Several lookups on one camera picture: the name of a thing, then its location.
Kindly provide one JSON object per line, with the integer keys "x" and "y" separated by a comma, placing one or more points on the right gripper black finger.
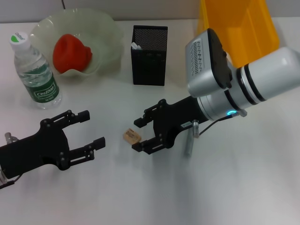
{"x": 139, "y": 122}
{"x": 138, "y": 147}

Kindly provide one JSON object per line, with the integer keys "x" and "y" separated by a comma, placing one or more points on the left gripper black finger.
{"x": 99, "y": 143}
{"x": 84, "y": 116}

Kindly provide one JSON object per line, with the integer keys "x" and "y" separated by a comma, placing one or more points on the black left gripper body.
{"x": 35, "y": 152}

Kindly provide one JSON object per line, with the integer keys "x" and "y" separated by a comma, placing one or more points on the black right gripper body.
{"x": 178, "y": 114}

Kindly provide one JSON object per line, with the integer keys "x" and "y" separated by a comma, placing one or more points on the tan eraser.
{"x": 131, "y": 136}

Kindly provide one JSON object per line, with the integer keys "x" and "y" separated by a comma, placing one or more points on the grey marker pen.
{"x": 188, "y": 145}

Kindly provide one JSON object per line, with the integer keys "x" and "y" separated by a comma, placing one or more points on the clear green-label water bottle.
{"x": 44, "y": 91}

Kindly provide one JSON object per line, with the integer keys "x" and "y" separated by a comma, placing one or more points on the mint green utility knife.
{"x": 136, "y": 46}

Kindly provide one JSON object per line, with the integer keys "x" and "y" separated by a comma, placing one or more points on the black mesh pen holder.
{"x": 148, "y": 68}

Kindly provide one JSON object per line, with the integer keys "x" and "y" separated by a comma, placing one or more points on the pale green glass fruit plate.
{"x": 105, "y": 35}

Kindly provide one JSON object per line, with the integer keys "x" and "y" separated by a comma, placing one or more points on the yellow plastic bin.
{"x": 246, "y": 23}

